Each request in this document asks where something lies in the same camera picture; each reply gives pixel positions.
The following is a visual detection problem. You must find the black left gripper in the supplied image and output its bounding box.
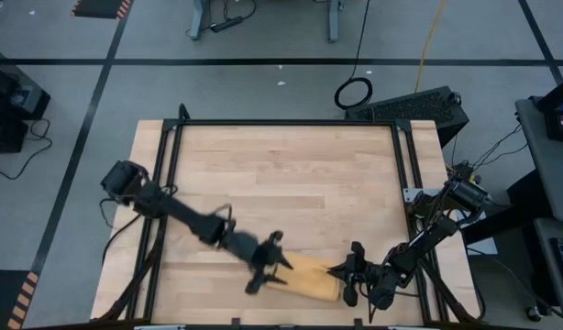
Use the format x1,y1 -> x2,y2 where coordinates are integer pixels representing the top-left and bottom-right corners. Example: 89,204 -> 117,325
225,229 -> 295,295

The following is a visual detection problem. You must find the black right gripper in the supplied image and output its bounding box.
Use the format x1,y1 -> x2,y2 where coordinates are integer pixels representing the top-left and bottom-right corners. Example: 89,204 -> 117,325
326,241 -> 398,312

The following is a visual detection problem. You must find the orange waffle weave towel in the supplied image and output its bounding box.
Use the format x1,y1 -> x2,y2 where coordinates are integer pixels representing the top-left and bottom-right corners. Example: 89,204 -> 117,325
265,250 -> 342,303

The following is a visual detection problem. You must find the white paper sign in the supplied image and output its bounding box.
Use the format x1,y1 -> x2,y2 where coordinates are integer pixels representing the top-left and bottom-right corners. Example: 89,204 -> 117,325
462,210 -> 499,257

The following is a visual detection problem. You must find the black computer tower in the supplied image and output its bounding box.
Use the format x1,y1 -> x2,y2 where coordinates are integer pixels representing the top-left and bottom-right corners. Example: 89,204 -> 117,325
344,85 -> 470,149

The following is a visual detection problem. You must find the black table support leg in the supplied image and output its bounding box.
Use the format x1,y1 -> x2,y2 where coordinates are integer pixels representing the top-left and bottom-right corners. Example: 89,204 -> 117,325
459,169 -> 553,247

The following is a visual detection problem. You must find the black caster wheel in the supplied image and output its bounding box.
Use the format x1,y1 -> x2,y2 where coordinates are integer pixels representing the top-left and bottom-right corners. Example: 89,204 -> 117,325
524,304 -> 544,323

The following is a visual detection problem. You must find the grey side table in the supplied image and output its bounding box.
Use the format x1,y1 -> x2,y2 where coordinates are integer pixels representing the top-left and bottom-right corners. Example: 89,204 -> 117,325
533,217 -> 563,322
514,95 -> 563,224

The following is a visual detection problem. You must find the grey desk leg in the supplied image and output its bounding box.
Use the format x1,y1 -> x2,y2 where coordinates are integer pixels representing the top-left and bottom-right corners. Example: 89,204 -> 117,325
326,0 -> 343,44
187,0 -> 214,41

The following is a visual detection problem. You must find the black power strip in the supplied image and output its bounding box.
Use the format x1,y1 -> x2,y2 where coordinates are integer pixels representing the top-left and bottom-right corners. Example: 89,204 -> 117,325
209,16 -> 245,34

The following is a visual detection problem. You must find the black monitor with lit screen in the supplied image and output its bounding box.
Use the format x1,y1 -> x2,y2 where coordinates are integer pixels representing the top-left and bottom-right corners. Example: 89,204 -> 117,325
536,72 -> 563,144

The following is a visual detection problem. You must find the black orange hazard mat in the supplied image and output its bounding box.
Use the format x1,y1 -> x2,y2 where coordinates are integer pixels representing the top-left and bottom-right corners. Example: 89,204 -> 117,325
70,0 -> 134,20
0,269 -> 40,330

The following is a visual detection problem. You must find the black equipment stack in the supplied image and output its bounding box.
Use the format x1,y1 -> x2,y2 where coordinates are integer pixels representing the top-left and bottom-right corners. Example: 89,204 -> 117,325
0,43 -> 52,155

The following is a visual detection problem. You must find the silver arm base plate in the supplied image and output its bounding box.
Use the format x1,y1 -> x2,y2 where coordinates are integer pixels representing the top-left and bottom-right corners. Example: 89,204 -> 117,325
402,187 -> 430,204

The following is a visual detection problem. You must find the black aluminium table frame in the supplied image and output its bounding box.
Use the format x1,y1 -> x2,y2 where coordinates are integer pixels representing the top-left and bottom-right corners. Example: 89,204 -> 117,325
97,104 -> 487,327

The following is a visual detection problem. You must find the black hanging cable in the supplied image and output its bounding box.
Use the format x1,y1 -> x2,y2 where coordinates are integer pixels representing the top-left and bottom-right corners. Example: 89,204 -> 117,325
333,0 -> 374,112

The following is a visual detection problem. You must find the yellow hanging cable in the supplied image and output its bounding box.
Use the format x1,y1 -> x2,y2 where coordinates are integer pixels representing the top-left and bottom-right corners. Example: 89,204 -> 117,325
414,0 -> 447,93

